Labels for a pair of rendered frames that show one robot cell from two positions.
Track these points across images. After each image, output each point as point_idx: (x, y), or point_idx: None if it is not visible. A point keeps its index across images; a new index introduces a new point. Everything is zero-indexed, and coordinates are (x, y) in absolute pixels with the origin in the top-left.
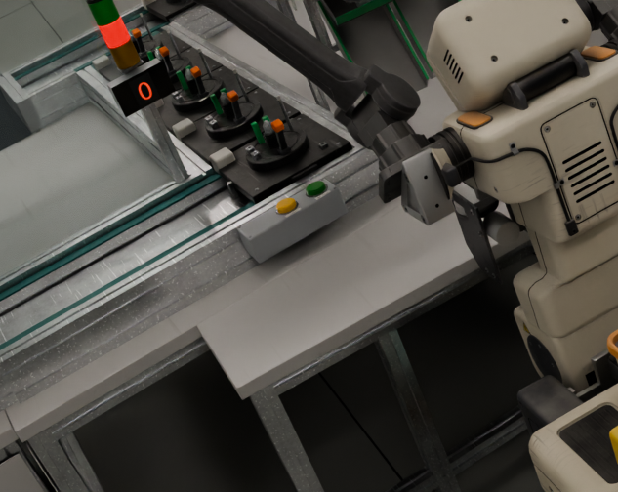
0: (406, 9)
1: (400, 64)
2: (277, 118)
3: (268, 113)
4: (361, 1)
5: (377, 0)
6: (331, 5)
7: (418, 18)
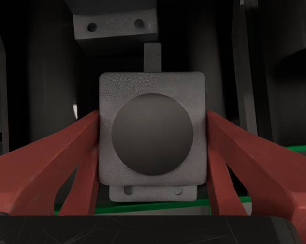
0: (243, 93)
1: (179, 208)
2: None
3: None
4: (123, 201)
5: (183, 207)
6: (38, 109)
7: (255, 119)
